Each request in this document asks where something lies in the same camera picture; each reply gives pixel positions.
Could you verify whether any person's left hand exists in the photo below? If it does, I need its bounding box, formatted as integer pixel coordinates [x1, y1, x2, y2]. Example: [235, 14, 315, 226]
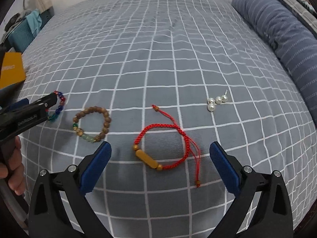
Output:
[6, 136, 26, 196]

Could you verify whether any multicoloured glass bead bracelet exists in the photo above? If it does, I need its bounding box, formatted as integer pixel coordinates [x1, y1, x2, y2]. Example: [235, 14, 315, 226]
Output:
[47, 90, 67, 124]

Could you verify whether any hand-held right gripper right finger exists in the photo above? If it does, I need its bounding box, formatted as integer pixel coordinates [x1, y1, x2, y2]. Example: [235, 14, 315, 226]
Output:
[209, 141, 294, 238]

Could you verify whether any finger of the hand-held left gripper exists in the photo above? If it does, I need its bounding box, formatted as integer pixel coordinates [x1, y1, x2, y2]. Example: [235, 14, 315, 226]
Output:
[0, 98, 30, 116]
[25, 92, 60, 111]

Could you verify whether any teal suitcase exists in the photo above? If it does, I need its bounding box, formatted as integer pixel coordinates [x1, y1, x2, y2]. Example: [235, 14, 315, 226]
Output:
[7, 9, 54, 53]

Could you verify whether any brown wooden bead bracelet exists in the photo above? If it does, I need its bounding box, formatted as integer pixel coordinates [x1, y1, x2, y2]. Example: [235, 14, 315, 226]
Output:
[72, 107, 111, 144]

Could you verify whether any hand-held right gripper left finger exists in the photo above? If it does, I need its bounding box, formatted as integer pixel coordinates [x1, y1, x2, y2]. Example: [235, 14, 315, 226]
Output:
[28, 141, 112, 238]

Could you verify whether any red cord bracelet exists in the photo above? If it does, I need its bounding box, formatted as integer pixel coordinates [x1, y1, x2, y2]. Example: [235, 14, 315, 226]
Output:
[132, 105, 201, 187]

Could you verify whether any blue striped pillow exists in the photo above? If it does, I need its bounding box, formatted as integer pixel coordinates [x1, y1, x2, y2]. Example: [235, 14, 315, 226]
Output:
[231, 0, 317, 126]

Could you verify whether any yellow and white cardboard box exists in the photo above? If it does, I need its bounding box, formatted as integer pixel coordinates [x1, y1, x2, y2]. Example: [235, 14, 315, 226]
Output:
[0, 52, 27, 90]

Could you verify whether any teal cloth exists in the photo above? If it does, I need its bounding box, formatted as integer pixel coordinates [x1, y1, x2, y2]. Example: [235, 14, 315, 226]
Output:
[25, 10, 42, 35]

